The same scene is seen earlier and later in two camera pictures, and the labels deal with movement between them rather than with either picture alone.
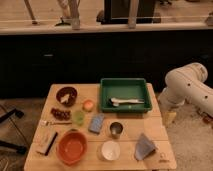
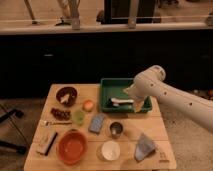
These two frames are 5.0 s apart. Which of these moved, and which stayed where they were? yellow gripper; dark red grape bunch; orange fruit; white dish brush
Moved: yellow gripper
Stayed: orange fruit; white dish brush; dark red grape bunch
